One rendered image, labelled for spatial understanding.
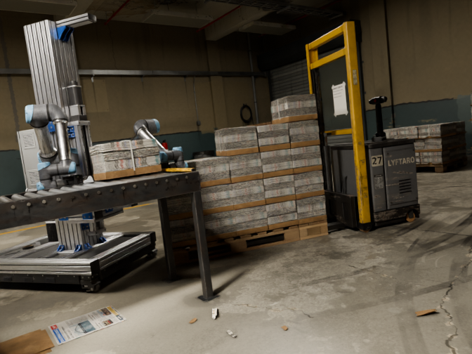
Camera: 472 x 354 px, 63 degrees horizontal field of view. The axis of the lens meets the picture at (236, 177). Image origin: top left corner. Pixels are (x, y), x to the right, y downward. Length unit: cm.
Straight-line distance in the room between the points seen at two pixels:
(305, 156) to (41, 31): 235
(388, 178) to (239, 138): 144
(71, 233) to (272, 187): 170
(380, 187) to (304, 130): 87
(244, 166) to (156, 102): 736
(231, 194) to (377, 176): 135
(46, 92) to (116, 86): 676
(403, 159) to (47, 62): 315
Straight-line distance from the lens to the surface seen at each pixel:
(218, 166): 320
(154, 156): 262
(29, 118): 277
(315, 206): 356
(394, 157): 380
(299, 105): 348
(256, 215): 333
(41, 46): 345
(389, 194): 379
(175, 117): 1062
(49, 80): 338
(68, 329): 252
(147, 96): 1036
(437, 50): 937
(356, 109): 353
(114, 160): 253
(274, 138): 335
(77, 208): 208
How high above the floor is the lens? 96
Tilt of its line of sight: 6 degrees down
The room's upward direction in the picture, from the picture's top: 7 degrees counter-clockwise
